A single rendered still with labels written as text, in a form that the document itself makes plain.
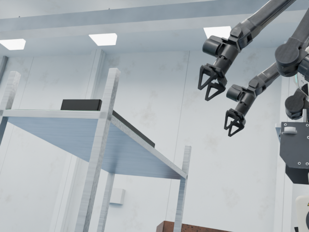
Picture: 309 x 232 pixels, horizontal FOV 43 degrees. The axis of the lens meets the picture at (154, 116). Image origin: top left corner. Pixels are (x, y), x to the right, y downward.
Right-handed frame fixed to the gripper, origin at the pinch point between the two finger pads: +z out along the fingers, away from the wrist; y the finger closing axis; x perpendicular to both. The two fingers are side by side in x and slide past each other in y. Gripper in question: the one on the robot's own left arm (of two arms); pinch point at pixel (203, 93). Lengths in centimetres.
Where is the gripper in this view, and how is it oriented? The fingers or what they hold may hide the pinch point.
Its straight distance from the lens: 140.5
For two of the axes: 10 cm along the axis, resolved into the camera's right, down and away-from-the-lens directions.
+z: -5.4, 8.3, -1.2
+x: 7.6, 4.2, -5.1
